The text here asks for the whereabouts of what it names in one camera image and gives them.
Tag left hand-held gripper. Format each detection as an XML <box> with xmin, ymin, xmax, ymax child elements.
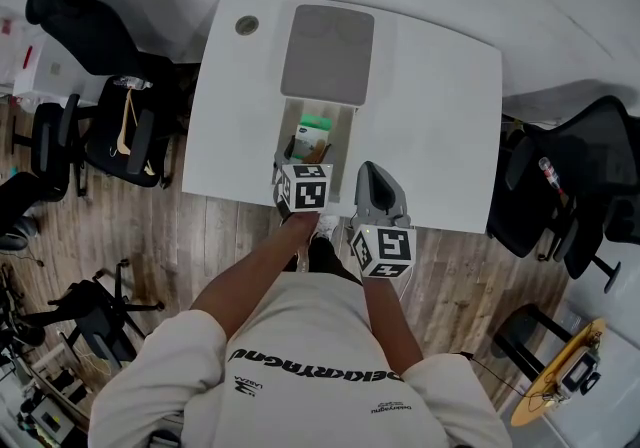
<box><xmin>272</xmin><ymin>134</ymin><xmax>335</xmax><ymax>218</ymax></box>

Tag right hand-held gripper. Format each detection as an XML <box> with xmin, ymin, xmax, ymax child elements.
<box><xmin>349</xmin><ymin>160</ymin><xmax>418</xmax><ymax>280</ymax></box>

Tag green white box of bandages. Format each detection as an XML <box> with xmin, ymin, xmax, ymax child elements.
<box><xmin>291</xmin><ymin>114</ymin><xmax>334</xmax><ymax>163</ymax></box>

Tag person's left forearm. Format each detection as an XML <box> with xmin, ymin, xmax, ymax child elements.
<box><xmin>190</xmin><ymin>209</ymin><xmax>322</xmax><ymax>340</ymax></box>

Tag person's right forearm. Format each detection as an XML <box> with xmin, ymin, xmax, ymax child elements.
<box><xmin>359</xmin><ymin>274</ymin><xmax>427</xmax><ymax>378</ymax></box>

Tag white storage box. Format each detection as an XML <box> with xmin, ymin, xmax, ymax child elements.
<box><xmin>11</xmin><ymin>29</ymin><xmax>104</xmax><ymax>108</ymax></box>

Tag person's white shoe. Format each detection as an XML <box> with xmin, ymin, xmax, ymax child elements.
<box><xmin>317</xmin><ymin>213</ymin><xmax>340</xmax><ymax>240</ymax></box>

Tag person's black trousers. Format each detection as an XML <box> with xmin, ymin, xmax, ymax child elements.
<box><xmin>307</xmin><ymin>234</ymin><xmax>362</xmax><ymax>283</ymax></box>

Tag red label plastic bottle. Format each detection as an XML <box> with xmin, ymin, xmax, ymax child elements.
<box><xmin>537</xmin><ymin>156</ymin><xmax>567</xmax><ymax>198</ymax></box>

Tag clear plastic water bottle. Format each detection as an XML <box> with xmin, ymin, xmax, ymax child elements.
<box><xmin>112</xmin><ymin>75</ymin><xmax>154</xmax><ymax>91</ymax></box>

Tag black round stool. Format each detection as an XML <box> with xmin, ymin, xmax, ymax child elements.
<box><xmin>491</xmin><ymin>302</ymin><xmax>575</xmax><ymax>383</ymax></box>

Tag person's white printed t-shirt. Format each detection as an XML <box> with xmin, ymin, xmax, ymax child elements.
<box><xmin>87</xmin><ymin>270</ymin><xmax>515</xmax><ymax>448</ymax></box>

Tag black mesh office chair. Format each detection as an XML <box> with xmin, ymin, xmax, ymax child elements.
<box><xmin>522</xmin><ymin>94</ymin><xmax>640</xmax><ymax>295</ymax></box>

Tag black office chair with armrests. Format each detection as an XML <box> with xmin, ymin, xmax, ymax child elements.
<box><xmin>10</xmin><ymin>0</ymin><xmax>177</xmax><ymax>200</ymax></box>

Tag round yellow wooden table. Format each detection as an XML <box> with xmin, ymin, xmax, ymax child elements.
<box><xmin>509</xmin><ymin>317</ymin><xmax>607</xmax><ymax>428</ymax></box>

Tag black chair with star base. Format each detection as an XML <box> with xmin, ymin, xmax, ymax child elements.
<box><xmin>19</xmin><ymin>258</ymin><xmax>166</xmax><ymax>373</ymax></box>

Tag grey device with screen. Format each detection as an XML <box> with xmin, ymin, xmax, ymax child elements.
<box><xmin>558</xmin><ymin>347</ymin><xmax>603</xmax><ymax>400</ymax></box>

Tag round grey cable grommet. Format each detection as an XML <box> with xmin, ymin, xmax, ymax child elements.
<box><xmin>234</xmin><ymin>14</ymin><xmax>260</xmax><ymax>37</ymax></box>

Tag black cable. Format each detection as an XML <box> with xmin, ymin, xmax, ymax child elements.
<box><xmin>457</xmin><ymin>349</ymin><xmax>531</xmax><ymax>395</ymax></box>

